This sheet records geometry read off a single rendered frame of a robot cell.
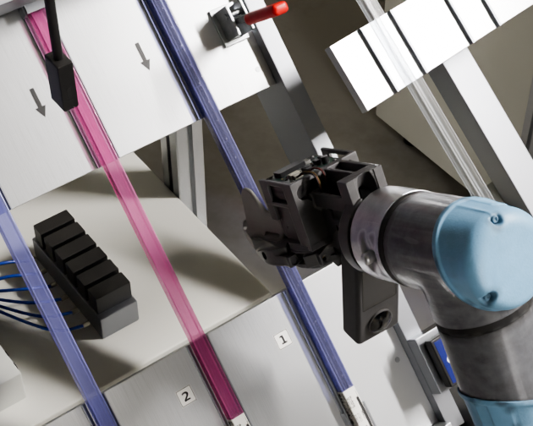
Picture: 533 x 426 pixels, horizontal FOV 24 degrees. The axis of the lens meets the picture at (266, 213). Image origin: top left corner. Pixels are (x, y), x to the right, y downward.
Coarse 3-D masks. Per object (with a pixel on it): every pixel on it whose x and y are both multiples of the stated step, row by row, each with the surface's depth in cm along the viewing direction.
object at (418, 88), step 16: (368, 0) 116; (368, 16) 117; (384, 16) 117; (384, 32) 116; (400, 48) 117; (400, 64) 117; (416, 80) 117; (416, 96) 117; (432, 96) 117; (432, 112) 117; (432, 128) 118; (448, 128) 117; (448, 144) 117; (464, 160) 118; (464, 176) 118; (480, 176) 118; (480, 192) 118
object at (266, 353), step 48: (336, 288) 119; (240, 336) 114; (288, 336) 116; (336, 336) 118; (384, 336) 121; (144, 384) 110; (192, 384) 112; (240, 384) 114; (288, 384) 116; (384, 384) 120
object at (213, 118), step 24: (168, 24) 114; (192, 72) 114; (216, 120) 115; (216, 144) 116; (240, 168) 115; (240, 192) 116; (288, 288) 116; (312, 312) 116; (312, 336) 117; (336, 360) 117; (336, 384) 117
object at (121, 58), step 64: (64, 0) 111; (128, 0) 114; (192, 0) 117; (0, 64) 108; (128, 64) 113; (256, 64) 118; (0, 128) 108; (64, 128) 110; (128, 128) 112; (0, 192) 107
